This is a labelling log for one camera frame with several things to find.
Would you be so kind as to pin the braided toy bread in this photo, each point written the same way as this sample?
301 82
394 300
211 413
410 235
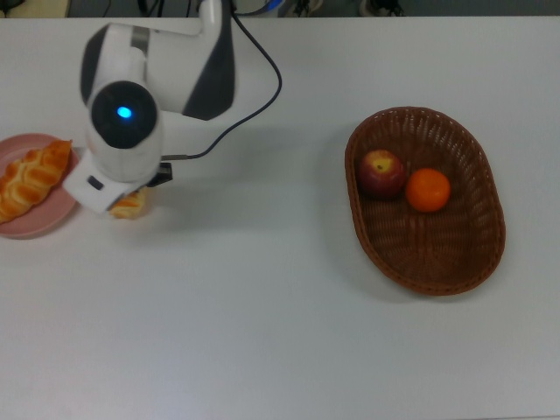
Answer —
30 179

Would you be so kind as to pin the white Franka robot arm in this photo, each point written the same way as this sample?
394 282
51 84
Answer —
131 79

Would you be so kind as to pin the pink plate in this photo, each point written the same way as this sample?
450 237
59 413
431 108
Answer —
48 214

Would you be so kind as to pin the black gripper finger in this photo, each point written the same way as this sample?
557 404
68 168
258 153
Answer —
162 175

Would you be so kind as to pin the toy orange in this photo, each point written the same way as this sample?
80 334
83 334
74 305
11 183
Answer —
428 190

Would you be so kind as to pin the red toy apple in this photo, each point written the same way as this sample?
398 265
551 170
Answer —
381 175

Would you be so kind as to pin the striped toy bread roll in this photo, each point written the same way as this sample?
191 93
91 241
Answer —
129 205

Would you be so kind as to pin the brown woven basket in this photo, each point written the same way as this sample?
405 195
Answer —
437 245

